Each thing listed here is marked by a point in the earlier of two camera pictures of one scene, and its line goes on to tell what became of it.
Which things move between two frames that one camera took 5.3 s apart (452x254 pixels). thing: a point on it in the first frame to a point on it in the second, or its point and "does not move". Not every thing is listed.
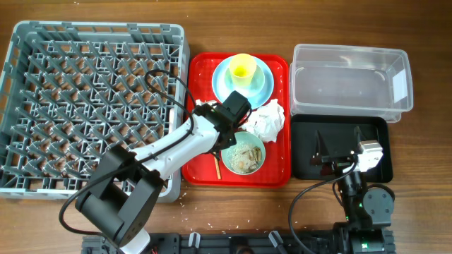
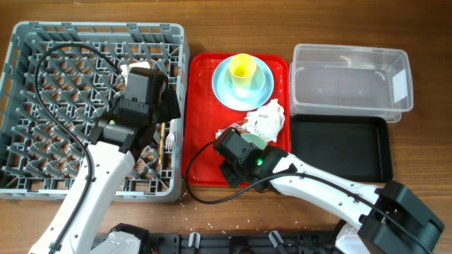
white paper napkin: x=265 y=121 does not move
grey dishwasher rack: x=70 y=90 does not move
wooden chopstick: x=217 y=168 to x=162 y=144
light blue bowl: x=248 y=92 does not move
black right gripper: x=335 y=164 to x=233 y=180
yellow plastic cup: x=243 y=66 does not move
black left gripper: x=232 y=141 to x=169 y=106
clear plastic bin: x=345 y=80 does not move
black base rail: x=346 y=240 does not move
